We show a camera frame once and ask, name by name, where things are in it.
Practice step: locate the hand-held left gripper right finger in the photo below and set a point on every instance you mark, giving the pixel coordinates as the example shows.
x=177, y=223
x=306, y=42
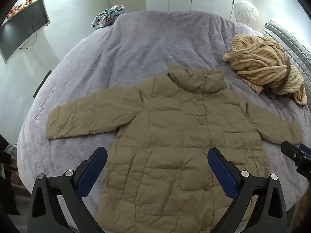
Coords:
x=221, y=168

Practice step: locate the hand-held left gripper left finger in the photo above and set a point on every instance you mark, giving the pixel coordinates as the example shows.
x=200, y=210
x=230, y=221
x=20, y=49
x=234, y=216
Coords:
x=93, y=168

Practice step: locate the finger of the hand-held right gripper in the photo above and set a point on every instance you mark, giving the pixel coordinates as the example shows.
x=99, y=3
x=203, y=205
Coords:
x=291, y=151
x=306, y=149

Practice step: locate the khaki puffer jacket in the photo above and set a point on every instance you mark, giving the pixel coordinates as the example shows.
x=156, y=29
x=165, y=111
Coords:
x=170, y=126

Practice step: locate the white basket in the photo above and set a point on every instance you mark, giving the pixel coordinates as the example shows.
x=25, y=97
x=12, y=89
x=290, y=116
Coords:
x=12, y=155

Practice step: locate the beige striped robe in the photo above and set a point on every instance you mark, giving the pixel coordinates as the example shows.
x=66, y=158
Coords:
x=257, y=55

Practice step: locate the grey quilted headboard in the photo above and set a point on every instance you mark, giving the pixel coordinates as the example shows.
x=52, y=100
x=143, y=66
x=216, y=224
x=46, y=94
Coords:
x=291, y=41

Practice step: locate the colourful printed cloth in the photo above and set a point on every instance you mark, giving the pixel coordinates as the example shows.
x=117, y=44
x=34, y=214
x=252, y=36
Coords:
x=108, y=17

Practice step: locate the dried flower decoration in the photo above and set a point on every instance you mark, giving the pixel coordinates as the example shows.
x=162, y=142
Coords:
x=19, y=6

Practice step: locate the dark wall socket panel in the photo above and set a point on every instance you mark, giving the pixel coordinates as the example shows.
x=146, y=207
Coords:
x=42, y=83

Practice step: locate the wall-mounted television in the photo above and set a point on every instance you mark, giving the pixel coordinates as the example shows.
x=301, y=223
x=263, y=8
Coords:
x=21, y=29

